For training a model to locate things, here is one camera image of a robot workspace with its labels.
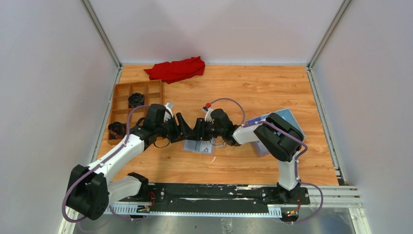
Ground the red cloth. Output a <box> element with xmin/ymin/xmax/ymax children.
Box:
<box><xmin>144</xmin><ymin>56</ymin><xmax>206</xmax><ymax>84</ymax></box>

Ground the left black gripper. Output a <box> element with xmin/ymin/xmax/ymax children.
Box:
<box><xmin>155</xmin><ymin>113</ymin><xmax>195</xmax><ymax>143</ymax></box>

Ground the black round part upper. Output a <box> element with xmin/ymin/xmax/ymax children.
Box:
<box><xmin>128</xmin><ymin>93</ymin><xmax>145</xmax><ymax>108</ymax></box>

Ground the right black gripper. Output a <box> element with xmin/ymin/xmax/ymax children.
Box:
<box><xmin>188</xmin><ymin>118</ymin><xmax>225</xmax><ymax>141</ymax></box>

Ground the brown compartment tray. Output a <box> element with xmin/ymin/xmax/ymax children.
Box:
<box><xmin>107</xmin><ymin>80</ymin><xmax>164</xmax><ymax>145</ymax></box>

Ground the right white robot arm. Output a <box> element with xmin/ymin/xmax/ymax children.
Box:
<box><xmin>189</xmin><ymin>103</ymin><xmax>304</xmax><ymax>204</ymax></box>

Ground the black round part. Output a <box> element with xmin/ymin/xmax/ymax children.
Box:
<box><xmin>128</xmin><ymin>93</ymin><xmax>145</xmax><ymax>108</ymax></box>
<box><xmin>108</xmin><ymin>121</ymin><xmax>126</xmax><ymax>139</ymax></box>

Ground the aluminium frame rail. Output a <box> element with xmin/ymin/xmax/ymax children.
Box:
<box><xmin>64</xmin><ymin>179</ymin><xmax>371</xmax><ymax>234</ymax></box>

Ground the blue plastic box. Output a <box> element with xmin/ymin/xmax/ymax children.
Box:
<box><xmin>246</xmin><ymin>108</ymin><xmax>306</xmax><ymax>157</ymax></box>

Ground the black round part lower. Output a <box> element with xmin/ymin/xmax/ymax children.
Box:
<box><xmin>108</xmin><ymin>121</ymin><xmax>126</xmax><ymax>139</ymax></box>

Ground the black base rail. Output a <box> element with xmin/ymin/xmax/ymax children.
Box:
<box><xmin>122</xmin><ymin>183</ymin><xmax>310</xmax><ymax>215</ymax></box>

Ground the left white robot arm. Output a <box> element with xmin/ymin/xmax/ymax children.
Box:
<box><xmin>61</xmin><ymin>102</ymin><xmax>175</xmax><ymax>223</ymax></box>

